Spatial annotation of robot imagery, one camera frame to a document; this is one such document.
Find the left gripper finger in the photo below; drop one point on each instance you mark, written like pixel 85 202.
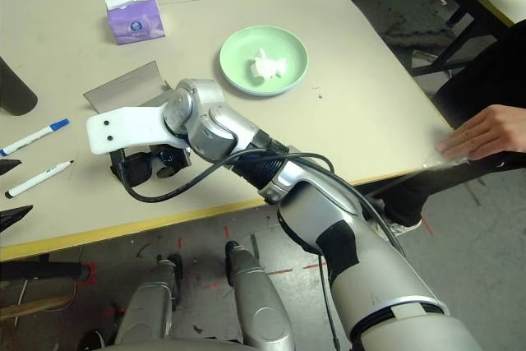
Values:
pixel 7 164
pixel 12 216

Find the white marker black tip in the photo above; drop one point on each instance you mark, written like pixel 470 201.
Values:
pixel 37 180

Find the black sunglasses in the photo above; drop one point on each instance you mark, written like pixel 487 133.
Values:
pixel 137 172

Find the grey glasses case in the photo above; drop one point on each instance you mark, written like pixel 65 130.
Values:
pixel 123 88

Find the green plate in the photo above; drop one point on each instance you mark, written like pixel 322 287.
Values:
pixel 238 55

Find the white tissue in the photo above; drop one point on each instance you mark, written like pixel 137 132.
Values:
pixel 267 67

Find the bystander forearm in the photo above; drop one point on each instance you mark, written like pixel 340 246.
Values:
pixel 520 129

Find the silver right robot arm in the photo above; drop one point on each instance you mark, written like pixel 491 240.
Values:
pixel 213 121

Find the bystander bare hand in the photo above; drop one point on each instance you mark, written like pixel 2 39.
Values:
pixel 481 133

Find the white marker blue cap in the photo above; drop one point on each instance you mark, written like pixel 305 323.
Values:
pixel 37 135

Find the black table base tube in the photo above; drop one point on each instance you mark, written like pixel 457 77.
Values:
pixel 41 269

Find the black plastic cup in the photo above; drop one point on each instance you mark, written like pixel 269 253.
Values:
pixel 16 96

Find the wooden stick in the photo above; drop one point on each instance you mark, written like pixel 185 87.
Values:
pixel 33 308

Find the black sneaker white sole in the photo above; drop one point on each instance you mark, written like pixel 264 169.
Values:
pixel 91 340

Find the silver robot left leg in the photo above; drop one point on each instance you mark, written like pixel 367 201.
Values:
pixel 148 306

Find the silver robot leg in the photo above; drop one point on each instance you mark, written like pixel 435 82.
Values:
pixel 263 306
pixel 148 306

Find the purple tissue pack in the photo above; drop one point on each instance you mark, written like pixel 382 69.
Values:
pixel 135 26

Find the grey robot torso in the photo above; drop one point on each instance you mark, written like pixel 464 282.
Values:
pixel 164 344

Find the silver robot right leg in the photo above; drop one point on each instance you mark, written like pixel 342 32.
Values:
pixel 263 306

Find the white bystander sneaker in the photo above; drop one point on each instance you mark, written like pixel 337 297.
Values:
pixel 404 232

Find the clear plastic wrap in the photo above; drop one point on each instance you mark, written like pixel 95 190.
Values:
pixel 448 162

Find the bystander black clothed body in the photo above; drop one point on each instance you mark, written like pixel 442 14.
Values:
pixel 493 71

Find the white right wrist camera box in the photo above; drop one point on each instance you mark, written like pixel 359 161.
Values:
pixel 123 129

